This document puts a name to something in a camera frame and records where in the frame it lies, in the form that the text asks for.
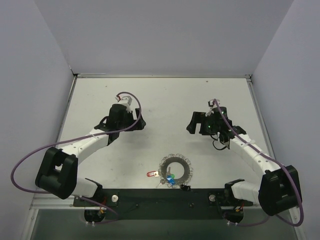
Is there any red key tag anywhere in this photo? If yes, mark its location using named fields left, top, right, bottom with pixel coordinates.
left=146, top=171, right=159, bottom=177

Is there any large metal keyring with loops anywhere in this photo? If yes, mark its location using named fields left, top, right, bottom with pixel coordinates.
left=157, top=153, right=194, bottom=189

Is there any blue key tag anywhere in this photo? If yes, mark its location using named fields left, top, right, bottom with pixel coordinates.
left=166, top=175, right=175, bottom=186

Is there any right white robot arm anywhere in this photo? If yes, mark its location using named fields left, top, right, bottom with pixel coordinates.
left=186, top=105, right=302, bottom=216

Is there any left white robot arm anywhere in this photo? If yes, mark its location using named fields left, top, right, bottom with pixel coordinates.
left=35, top=103, right=146, bottom=206

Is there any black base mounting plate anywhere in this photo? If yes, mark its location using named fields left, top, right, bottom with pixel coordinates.
left=72, top=188, right=253, bottom=221

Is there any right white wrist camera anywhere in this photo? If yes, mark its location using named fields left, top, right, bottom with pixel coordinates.
left=205, top=98, right=220, bottom=117

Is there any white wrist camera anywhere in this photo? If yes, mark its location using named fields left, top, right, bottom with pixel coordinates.
left=205, top=98, right=220, bottom=117
left=117, top=96, right=132, bottom=109

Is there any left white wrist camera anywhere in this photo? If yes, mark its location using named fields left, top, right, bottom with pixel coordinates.
left=117, top=96, right=132, bottom=109

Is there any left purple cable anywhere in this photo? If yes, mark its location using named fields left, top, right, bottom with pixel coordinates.
left=10, top=91, right=143, bottom=225

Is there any purple cable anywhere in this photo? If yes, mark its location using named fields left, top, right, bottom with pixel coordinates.
left=212, top=98, right=305, bottom=228
left=10, top=91, right=143, bottom=225

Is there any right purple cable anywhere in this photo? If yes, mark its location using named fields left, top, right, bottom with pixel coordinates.
left=212, top=98, right=305, bottom=228

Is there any aluminium front rail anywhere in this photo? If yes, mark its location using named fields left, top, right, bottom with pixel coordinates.
left=29, top=193, right=85, bottom=210

